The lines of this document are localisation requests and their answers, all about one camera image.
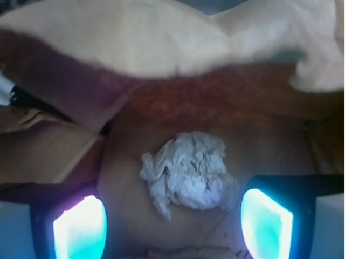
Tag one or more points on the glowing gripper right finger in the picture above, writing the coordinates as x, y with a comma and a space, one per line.
294, 216

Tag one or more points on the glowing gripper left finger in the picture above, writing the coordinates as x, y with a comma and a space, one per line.
68, 221

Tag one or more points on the white paper ball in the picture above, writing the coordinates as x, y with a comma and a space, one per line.
189, 170

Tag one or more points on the brown paper bag tray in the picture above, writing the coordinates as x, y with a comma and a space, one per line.
125, 77

